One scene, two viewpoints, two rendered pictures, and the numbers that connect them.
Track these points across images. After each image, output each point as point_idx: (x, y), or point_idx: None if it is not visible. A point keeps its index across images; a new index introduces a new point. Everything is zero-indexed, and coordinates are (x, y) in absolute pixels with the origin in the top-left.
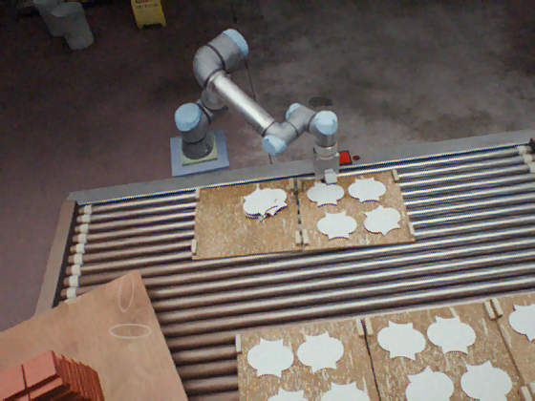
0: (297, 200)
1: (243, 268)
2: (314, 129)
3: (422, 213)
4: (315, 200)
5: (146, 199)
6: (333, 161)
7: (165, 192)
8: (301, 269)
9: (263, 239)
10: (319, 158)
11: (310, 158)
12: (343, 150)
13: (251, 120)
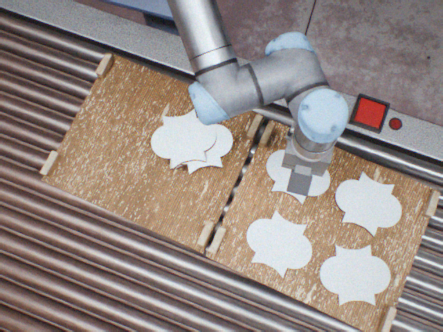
0: (251, 156)
1: (104, 234)
2: (295, 114)
3: (432, 292)
4: (273, 179)
5: (31, 28)
6: (317, 164)
7: (66, 29)
8: (185, 284)
9: (158, 202)
10: (291, 151)
11: (383, 1)
12: (440, 11)
13: (184, 38)
